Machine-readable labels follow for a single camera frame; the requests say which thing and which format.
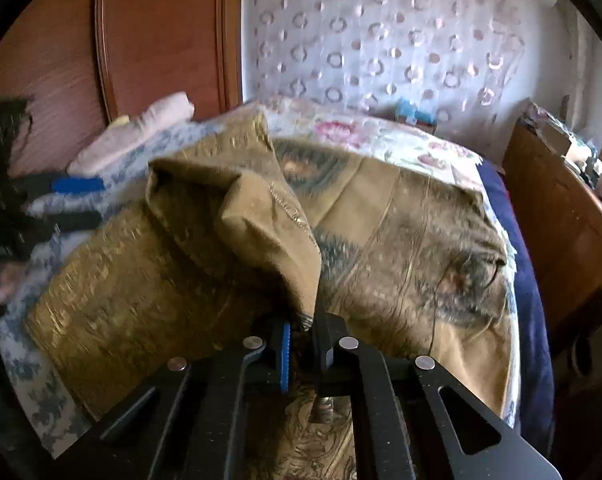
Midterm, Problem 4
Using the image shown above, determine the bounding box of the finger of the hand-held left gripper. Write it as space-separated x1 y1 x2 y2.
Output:
23 209 104 237
23 174 106 197

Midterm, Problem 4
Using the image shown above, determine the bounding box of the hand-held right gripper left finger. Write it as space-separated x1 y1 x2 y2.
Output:
88 317 294 480

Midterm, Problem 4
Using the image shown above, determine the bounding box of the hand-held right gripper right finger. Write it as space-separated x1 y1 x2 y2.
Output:
312 305 562 480

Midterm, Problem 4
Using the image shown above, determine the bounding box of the olive patterned shirt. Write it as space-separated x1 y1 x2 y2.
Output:
26 112 519 480

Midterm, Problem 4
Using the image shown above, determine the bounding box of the person's left hand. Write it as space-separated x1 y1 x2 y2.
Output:
0 259 26 307

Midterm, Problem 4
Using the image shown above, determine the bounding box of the pale pink folded cloth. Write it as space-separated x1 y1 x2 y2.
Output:
68 91 197 176

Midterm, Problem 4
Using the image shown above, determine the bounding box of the blue white floral sheet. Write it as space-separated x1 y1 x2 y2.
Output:
0 117 217 461

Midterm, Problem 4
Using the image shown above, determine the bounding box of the wooden headboard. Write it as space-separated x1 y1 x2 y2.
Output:
0 0 244 176

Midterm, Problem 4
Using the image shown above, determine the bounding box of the navy blanket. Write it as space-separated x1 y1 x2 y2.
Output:
476 160 554 456

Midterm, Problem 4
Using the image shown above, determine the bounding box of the pink floral quilt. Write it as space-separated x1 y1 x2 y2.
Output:
251 97 484 196

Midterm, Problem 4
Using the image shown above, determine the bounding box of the wooden cabinet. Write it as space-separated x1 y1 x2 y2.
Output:
501 120 602 361

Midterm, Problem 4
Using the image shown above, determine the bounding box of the cardboard box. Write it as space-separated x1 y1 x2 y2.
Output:
540 122 575 157

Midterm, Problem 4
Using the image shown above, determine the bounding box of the sheer circle-patterned curtain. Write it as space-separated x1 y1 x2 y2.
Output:
241 0 577 126

